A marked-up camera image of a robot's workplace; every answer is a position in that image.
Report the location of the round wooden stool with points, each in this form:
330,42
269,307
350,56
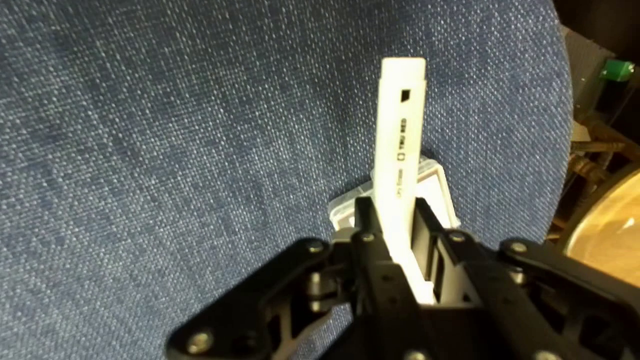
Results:
606,232

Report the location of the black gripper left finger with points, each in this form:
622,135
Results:
281,304

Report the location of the blue round tablecloth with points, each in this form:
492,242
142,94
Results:
153,153

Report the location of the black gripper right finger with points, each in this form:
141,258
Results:
530,303

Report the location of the white flat box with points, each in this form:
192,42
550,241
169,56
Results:
419,178

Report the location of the white marker black cap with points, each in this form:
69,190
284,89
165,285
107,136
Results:
396,154

